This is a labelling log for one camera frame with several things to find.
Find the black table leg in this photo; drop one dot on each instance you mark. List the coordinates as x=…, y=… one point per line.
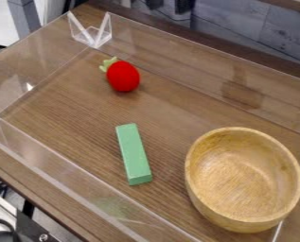
x=29, y=209

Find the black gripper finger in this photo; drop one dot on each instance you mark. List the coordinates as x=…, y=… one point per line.
x=183, y=5
x=155, y=4

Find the red plush fruit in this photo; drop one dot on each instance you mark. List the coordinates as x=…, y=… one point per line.
x=121, y=74

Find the green rectangular block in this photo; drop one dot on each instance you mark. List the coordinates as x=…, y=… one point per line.
x=135, y=155

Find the wooden bowl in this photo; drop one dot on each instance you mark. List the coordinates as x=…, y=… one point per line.
x=243, y=179

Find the black clamp bracket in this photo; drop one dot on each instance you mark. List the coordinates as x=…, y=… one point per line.
x=30, y=231

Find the grey post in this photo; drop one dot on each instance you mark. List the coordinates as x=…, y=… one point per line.
x=25, y=17

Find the clear acrylic tray enclosure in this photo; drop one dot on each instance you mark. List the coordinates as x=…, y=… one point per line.
x=60, y=111

